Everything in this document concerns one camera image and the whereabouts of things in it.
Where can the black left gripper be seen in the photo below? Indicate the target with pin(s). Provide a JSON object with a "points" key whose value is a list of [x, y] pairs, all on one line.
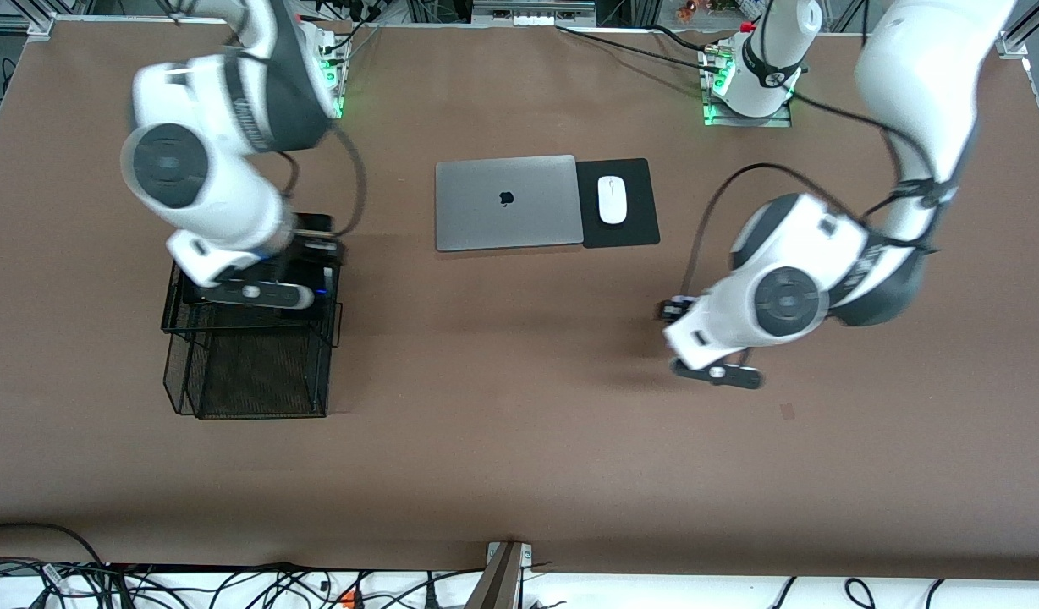
{"points": [[677, 309]]}

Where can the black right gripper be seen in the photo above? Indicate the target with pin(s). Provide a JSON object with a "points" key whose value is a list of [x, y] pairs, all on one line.
{"points": [[310, 254]]}

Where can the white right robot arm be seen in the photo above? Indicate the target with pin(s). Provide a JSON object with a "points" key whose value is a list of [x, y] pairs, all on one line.
{"points": [[223, 194]]}

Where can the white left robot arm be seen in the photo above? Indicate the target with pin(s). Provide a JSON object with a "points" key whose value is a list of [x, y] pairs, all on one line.
{"points": [[917, 76]]}

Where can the black mouse pad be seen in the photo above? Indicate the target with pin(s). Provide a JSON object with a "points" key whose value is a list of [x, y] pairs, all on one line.
{"points": [[638, 228]]}

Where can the white computer mouse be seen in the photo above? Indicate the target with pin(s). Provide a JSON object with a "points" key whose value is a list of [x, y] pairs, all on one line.
{"points": [[612, 203]]}

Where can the black mesh two-tier tray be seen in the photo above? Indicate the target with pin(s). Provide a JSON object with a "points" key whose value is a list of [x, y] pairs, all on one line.
{"points": [[257, 372]]}

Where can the silver closed laptop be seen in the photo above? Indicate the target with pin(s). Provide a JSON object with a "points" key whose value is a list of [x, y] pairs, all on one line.
{"points": [[486, 211]]}

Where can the small orange figurine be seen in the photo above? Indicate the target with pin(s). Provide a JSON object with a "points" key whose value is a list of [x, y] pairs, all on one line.
{"points": [[687, 8]]}

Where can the grey power strip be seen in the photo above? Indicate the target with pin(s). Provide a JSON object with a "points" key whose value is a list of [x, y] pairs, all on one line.
{"points": [[528, 19]]}

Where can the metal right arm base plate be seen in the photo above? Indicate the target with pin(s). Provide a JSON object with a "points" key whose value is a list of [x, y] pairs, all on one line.
{"points": [[340, 101]]}

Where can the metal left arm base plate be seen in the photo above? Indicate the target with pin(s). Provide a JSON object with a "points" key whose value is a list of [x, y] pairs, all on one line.
{"points": [[773, 121]]}

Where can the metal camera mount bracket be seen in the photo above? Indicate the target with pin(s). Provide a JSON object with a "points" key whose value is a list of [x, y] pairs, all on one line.
{"points": [[501, 579]]}

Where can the aluminium frame profile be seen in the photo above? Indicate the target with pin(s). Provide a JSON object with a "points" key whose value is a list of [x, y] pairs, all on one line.
{"points": [[1012, 44], [41, 25]]}

